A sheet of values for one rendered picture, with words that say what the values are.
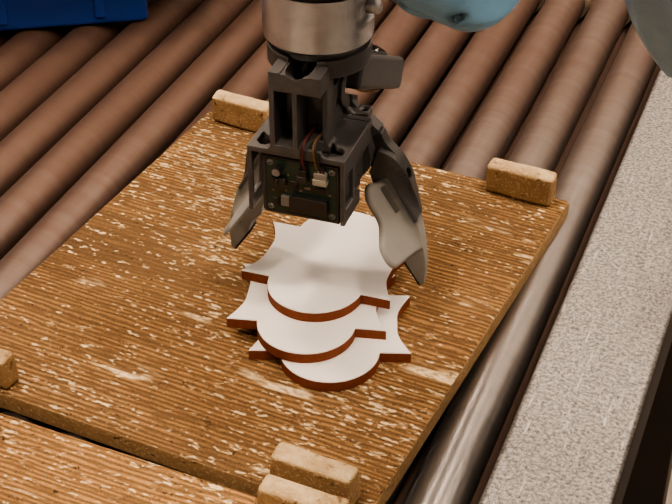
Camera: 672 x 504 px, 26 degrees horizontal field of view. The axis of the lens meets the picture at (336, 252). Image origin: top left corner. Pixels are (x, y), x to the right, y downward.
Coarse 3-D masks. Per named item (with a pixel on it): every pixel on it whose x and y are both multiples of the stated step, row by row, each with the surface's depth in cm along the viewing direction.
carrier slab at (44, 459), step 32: (0, 416) 101; (0, 448) 98; (32, 448) 98; (64, 448) 98; (96, 448) 98; (0, 480) 96; (32, 480) 96; (64, 480) 96; (96, 480) 96; (128, 480) 96; (160, 480) 96; (192, 480) 96
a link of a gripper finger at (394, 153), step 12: (384, 132) 103; (384, 144) 103; (396, 144) 104; (384, 156) 103; (396, 156) 103; (372, 168) 104; (384, 168) 104; (396, 168) 103; (408, 168) 104; (372, 180) 104; (396, 180) 104; (408, 180) 104; (396, 192) 104; (408, 192) 105; (408, 204) 105; (420, 204) 106
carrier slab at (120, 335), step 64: (192, 128) 132; (128, 192) 124; (192, 192) 124; (448, 192) 124; (64, 256) 116; (128, 256) 116; (192, 256) 116; (256, 256) 116; (448, 256) 116; (512, 256) 116; (0, 320) 109; (64, 320) 109; (128, 320) 109; (192, 320) 109; (448, 320) 109; (64, 384) 103; (128, 384) 103; (192, 384) 103; (256, 384) 103; (384, 384) 103; (448, 384) 103; (128, 448) 100; (192, 448) 98; (256, 448) 98; (320, 448) 98; (384, 448) 98
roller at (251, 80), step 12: (264, 48) 149; (252, 60) 147; (264, 60) 147; (240, 72) 145; (252, 72) 144; (264, 72) 145; (228, 84) 143; (240, 84) 142; (252, 84) 143; (264, 84) 144; (252, 96) 142; (264, 96) 144; (204, 108) 139; (0, 408) 107
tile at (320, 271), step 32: (288, 224) 115; (320, 224) 115; (352, 224) 115; (288, 256) 111; (320, 256) 111; (352, 256) 111; (288, 288) 108; (320, 288) 108; (352, 288) 108; (384, 288) 108; (320, 320) 106
